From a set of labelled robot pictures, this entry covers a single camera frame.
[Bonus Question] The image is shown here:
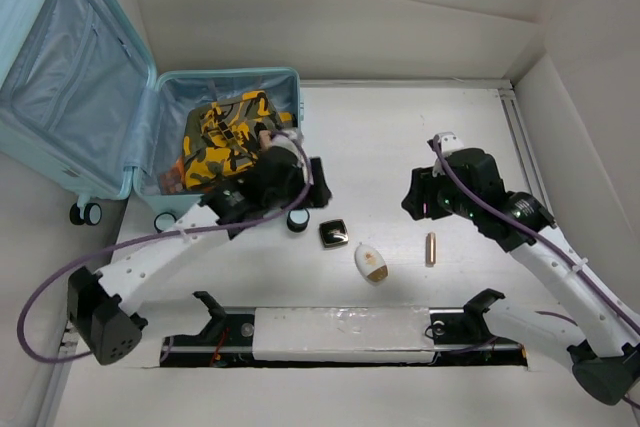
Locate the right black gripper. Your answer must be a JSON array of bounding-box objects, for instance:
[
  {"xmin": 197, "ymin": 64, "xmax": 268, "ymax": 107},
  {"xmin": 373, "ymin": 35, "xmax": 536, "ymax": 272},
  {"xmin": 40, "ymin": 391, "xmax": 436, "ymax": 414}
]
[{"xmin": 401, "ymin": 164, "xmax": 480, "ymax": 221}]

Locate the black square compact case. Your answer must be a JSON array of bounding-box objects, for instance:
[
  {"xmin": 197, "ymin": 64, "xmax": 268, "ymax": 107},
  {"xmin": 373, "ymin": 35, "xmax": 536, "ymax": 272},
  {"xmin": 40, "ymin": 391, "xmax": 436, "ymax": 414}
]
[{"xmin": 319, "ymin": 219, "xmax": 349, "ymax": 249}]

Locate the white oval sunscreen bottle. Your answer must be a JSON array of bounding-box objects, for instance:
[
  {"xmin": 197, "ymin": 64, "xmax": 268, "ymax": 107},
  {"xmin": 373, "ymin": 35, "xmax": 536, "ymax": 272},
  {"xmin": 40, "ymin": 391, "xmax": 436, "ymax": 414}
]
[{"xmin": 354, "ymin": 244, "xmax": 389, "ymax": 284}]

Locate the beige foundation bottle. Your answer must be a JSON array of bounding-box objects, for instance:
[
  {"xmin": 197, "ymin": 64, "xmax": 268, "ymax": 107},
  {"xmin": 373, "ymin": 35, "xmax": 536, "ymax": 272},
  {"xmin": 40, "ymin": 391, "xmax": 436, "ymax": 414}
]
[{"xmin": 258, "ymin": 130, "xmax": 272, "ymax": 151}]

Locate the camouflage yellow green garment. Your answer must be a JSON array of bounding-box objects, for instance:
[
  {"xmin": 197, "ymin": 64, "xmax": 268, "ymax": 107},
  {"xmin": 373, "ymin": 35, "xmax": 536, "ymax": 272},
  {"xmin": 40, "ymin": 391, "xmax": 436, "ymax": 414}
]
[{"xmin": 182, "ymin": 90, "xmax": 297, "ymax": 191}]

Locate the eyeshadow palette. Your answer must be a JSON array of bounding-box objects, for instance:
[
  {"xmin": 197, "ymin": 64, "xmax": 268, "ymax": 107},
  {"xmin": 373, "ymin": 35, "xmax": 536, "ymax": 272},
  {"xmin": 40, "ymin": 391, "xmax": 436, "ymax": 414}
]
[{"xmin": 158, "ymin": 166, "xmax": 186, "ymax": 195}]

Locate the light blue suitcase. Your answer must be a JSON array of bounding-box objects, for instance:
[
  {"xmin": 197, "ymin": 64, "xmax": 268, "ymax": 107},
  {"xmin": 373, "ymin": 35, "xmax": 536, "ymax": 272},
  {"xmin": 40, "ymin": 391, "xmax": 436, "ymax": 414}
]
[{"xmin": 1, "ymin": 0, "xmax": 303, "ymax": 231}]

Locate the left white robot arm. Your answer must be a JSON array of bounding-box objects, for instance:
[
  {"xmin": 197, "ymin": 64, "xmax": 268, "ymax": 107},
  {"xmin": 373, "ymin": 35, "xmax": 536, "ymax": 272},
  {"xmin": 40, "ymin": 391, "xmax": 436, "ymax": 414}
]
[{"xmin": 67, "ymin": 147, "xmax": 331, "ymax": 365}]

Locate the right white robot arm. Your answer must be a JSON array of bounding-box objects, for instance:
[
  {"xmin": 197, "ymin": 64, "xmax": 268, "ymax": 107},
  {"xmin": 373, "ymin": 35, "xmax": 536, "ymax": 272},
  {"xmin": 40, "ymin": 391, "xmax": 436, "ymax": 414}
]
[{"xmin": 401, "ymin": 136, "xmax": 639, "ymax": 406}]

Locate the rose gold lipstick tube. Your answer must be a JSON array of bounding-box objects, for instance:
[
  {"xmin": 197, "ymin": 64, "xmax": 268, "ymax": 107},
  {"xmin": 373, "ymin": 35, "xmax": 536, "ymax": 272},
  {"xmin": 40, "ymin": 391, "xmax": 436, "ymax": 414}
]
[{"xmin": 425, "ymin": 232, "xmax": 437, "ymax": 267}]

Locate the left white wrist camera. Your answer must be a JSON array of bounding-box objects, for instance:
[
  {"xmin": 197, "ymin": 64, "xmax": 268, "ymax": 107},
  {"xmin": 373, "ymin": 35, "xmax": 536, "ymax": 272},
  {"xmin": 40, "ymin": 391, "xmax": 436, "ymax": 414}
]
[{"xmin": 264, "ymin": 129, "xmax": 304, "ymax": 154}]

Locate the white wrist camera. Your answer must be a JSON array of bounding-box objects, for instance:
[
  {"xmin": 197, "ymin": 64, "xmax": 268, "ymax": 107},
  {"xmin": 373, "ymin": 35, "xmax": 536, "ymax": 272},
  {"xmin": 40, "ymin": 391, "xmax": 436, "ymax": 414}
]
[
  {"xmin": 264, "ymin": 129, "xmax": 304, "ymax": 154},
  {"xmin": 428, "ymin": 132, "xmax": 465, "ymax": 177}
]

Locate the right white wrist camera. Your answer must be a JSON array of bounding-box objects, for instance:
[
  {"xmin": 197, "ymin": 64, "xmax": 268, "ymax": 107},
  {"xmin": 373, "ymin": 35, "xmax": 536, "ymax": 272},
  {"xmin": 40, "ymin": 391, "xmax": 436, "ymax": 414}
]
[{"xmin": 428, "ymin": 132, "xmax": 465, "ymax": 177}]

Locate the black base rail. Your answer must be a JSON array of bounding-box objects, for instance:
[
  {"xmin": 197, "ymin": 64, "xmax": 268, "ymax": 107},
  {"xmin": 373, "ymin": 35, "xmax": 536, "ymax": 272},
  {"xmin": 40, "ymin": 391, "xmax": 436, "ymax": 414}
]
[{"xmin": 159, "ymin": 306, "xmax": 527, "ymax": 368}]

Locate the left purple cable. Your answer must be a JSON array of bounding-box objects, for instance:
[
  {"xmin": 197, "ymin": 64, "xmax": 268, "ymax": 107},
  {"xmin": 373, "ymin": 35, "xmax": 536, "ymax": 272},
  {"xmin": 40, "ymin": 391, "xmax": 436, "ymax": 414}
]
[{"xmin": 17, "ymin": 130, "xmax": 314, "ymax": 364}]

